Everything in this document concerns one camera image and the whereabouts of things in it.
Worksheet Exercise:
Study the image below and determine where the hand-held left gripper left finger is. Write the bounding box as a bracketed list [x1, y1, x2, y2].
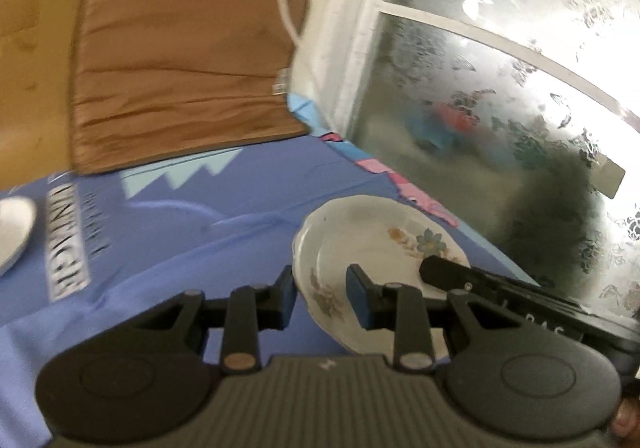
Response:
[132, 265, 297, 376]

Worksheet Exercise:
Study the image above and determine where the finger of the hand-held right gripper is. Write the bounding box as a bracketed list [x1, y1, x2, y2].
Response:
[419, 255, 501, 301]

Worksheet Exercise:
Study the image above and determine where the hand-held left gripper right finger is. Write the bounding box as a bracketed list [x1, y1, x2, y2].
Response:
[346, 264, 506, 374]

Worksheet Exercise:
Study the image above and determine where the white floral plate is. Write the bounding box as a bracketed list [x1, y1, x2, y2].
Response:
[292, 194, 472, 356]
[0, 195, 38, 277]

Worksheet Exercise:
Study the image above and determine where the person's right hand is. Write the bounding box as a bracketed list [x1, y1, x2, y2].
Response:
[611, 400, 640, 440]

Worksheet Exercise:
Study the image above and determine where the blue printed cloth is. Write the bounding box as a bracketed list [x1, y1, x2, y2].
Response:
[0, 93, 546, 429]

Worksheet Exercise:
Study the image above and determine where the grey rectangular window patch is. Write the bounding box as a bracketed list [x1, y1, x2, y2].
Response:
[594, 159, 627, 200]

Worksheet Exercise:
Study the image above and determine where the brown seat cushion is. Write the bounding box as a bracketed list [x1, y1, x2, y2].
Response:
[70, 0, 311, 176]

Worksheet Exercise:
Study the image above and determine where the white window frame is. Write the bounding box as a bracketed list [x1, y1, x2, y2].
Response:
[330, 0, 640, 134]

